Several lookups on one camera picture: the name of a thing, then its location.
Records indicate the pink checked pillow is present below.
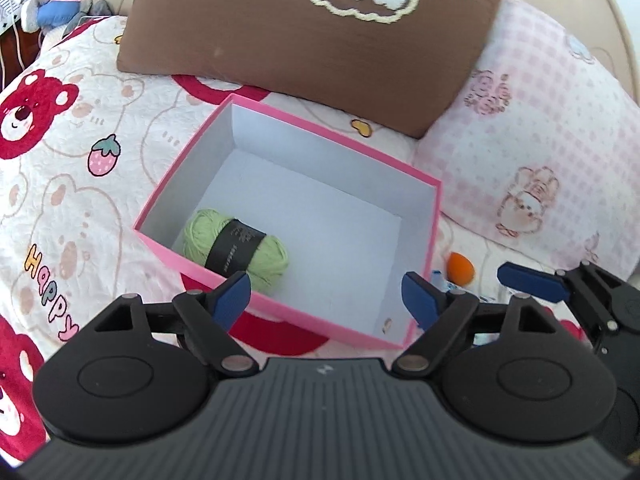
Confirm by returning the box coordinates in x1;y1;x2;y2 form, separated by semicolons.
417;0;640;273

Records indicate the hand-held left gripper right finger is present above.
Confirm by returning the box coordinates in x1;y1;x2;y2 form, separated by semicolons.
391;271;560;375

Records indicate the orange makeup sponge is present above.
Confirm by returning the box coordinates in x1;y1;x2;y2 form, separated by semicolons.
447;252;476;286

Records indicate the dark wooden cabinet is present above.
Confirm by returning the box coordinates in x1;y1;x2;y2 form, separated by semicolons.
0;22;43;92

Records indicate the pink cardboard box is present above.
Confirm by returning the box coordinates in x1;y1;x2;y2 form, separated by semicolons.
134;92;443;350

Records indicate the brown pillow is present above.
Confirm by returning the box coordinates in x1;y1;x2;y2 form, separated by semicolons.
117;0;511;140

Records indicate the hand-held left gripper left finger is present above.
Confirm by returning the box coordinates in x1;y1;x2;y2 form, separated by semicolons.
94;271;260;377

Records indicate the green yarn ball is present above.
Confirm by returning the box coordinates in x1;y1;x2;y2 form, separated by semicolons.
181;208;290;297

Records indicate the beige bed headboard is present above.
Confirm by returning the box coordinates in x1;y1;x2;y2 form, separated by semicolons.
505;0;640;91

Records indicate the blue wet wipes packet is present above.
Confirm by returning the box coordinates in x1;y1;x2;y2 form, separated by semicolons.
431;270;483;306

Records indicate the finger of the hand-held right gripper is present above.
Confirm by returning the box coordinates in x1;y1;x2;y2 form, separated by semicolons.
496;261;606;306

